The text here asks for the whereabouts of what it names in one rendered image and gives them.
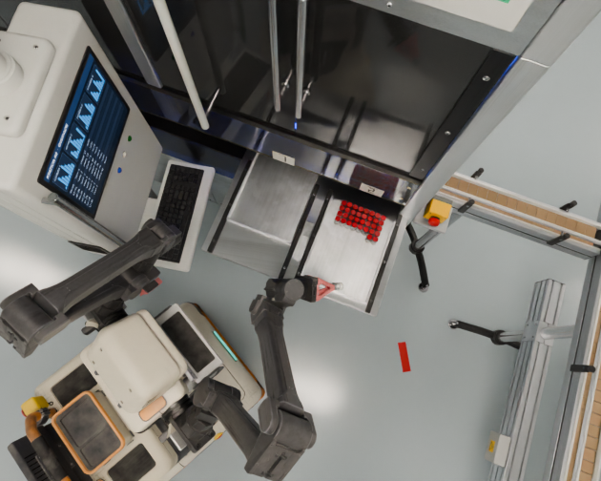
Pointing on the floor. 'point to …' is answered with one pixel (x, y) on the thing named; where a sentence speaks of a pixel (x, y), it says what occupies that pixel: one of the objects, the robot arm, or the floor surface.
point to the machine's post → (507, 94)
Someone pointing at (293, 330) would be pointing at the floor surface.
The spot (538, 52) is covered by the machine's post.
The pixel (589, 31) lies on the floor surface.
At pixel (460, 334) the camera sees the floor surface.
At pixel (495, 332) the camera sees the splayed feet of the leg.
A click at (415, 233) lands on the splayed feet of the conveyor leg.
